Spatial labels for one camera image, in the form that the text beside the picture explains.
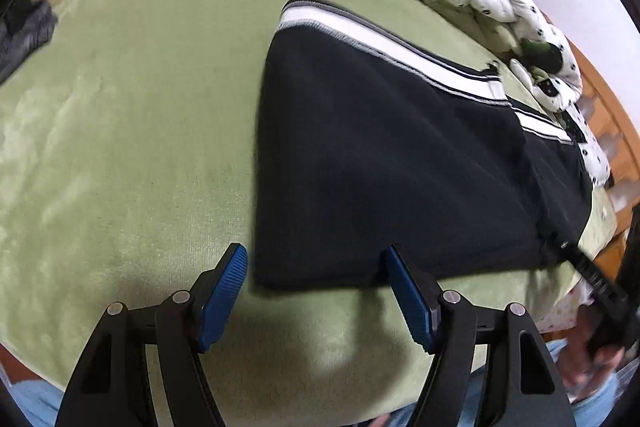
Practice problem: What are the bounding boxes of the person's light blue jeans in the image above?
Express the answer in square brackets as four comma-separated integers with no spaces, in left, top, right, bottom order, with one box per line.
[0,339,626,427]

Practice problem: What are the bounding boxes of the white floral pillow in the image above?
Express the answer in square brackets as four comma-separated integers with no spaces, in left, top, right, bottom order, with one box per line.
[554,103,612,188]

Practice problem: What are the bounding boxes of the person's right hand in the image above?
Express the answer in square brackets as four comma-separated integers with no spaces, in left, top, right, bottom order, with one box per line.
[560,302,626,389]

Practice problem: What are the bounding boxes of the green plush bed blanket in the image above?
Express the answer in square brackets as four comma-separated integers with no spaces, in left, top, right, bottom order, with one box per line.
[0,0,617,423]

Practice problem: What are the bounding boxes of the black pants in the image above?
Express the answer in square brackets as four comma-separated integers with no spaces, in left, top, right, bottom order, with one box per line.
[252,0,594,291]

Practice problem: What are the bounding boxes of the grey jeans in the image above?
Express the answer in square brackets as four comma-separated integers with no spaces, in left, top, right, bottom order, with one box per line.
[0,0,59,84]

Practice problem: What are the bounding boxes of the star print cloth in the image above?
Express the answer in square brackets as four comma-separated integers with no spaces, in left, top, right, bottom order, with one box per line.
[541,289,582,334]

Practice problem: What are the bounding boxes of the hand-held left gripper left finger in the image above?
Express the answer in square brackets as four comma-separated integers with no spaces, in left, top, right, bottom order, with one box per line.
[55,243,249,427]

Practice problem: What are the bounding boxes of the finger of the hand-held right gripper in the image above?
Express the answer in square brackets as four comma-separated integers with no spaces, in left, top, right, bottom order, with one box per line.
[544,234,632,310]

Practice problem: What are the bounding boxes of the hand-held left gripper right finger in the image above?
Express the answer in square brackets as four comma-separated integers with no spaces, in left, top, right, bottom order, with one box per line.
[382,244,577,427]

